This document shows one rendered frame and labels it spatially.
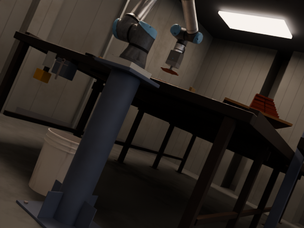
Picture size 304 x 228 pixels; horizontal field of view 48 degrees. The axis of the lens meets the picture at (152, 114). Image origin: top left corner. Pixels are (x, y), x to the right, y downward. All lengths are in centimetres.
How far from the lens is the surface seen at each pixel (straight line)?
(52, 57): 267
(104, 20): 559
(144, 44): 181
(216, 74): 773
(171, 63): 237
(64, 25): 515
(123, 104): 176
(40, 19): 473
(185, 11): 215
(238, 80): 748
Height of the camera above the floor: 67
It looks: 1 degrees up
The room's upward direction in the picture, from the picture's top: 23 degrees clockwise
